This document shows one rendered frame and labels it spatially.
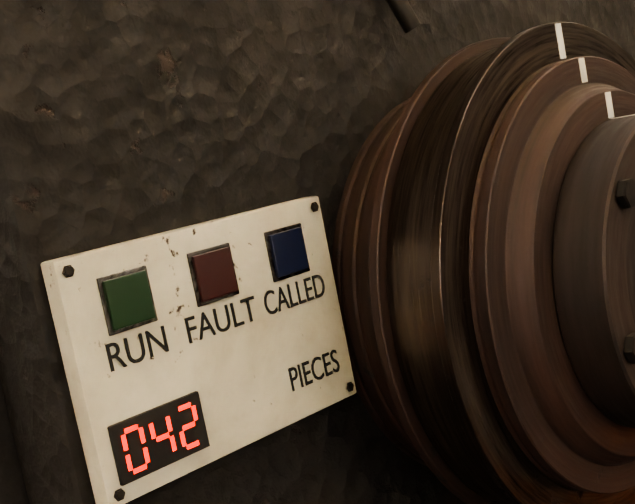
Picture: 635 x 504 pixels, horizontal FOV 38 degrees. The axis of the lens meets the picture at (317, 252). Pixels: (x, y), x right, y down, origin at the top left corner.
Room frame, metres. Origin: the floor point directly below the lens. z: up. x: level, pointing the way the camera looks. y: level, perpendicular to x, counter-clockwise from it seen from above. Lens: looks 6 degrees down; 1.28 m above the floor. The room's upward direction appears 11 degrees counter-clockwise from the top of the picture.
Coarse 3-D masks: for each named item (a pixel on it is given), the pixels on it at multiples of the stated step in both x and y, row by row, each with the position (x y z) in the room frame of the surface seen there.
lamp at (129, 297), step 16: (144, 272) 0.67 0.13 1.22; (112, 288) 0.65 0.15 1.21; (128, 288) 0.66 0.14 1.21; (144, 288) 0.67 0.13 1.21; (112, 304) 0.65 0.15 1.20; (128, 304) 0.66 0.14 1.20; (144, 304) 0.67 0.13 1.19; (112, 320) 0.65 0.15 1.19; (128, 320) 0.66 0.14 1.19; (144, 320) 0.67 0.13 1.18
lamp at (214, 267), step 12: (216, 252) 0.72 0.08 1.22; (228, 252) 0.73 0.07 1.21; (204, 264) 0.71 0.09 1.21; (216, 264) 0.72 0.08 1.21; (228, 264) 0.73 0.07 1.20; (204, 276) 0.71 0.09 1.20; (216, 276) 0.72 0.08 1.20; (228, 276) 0.72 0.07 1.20; (204, 288) 0.71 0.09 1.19; (216, 288) 0.71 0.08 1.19; (228, 288) 0.72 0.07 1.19; (204, 300) 0.71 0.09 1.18
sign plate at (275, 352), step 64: (128, 256) 0.67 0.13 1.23; (192, 256) 0.71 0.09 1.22; (256, 256) 0.75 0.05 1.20; (320, 256) 0.80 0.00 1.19; (64, 320) 0.63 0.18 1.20; (192, 320) 0.70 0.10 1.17; (256, 320) 0.74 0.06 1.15; (320, 320) 0.79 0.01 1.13; (128, 384) 0.66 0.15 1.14; (192, 384) 0.69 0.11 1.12; (256, 384) 0.73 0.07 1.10; (320, 384) 0.78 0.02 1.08; (128, 448) 0.64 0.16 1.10; (192, 448) 0.68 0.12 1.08
